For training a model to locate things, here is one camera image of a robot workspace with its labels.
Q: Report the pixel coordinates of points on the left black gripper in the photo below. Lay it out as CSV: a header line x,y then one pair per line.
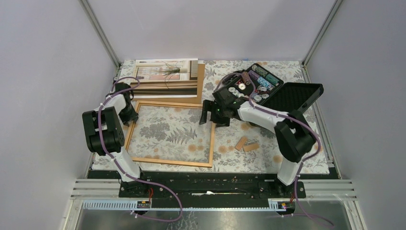
x,y
132,116

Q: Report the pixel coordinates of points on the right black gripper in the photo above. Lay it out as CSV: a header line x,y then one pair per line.
x,y
210,106

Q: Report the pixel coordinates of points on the wooden picture frame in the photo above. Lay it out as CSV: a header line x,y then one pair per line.
x,y
170,133

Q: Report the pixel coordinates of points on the brown cardboard backing board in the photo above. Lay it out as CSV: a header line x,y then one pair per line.
x,y
191,100

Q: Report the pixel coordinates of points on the printed photo of plant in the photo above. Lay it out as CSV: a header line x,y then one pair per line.
x,y
166,78

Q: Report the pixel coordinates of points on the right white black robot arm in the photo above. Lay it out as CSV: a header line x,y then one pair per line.
x,y
297,141

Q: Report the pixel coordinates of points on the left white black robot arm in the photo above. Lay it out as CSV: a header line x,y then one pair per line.
x,y
104,134

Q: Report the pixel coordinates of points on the small wooden block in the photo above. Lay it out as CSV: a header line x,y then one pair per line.
x,y
241,143
251,147

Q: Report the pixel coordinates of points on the black poker chip case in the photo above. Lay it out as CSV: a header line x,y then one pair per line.
x,y
268,90

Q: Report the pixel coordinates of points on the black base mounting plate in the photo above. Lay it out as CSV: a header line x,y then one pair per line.
x,y
209,189

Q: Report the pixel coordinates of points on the aluminium rail frame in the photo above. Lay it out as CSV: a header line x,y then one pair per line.
x,y
106,194

